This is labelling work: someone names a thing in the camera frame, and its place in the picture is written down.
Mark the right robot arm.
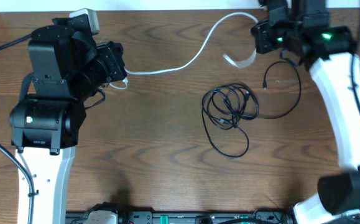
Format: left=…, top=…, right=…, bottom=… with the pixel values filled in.
left=251, top=0, right=360, bottom=223

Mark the white cable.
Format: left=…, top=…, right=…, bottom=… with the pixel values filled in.
left=108, top=11, right=259, bottom=91

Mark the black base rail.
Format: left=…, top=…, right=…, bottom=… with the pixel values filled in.
left=65, top=209, right=288, bottom=224

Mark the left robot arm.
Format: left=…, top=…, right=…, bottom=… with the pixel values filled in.
left=9, top=9, right=127, bottom=223

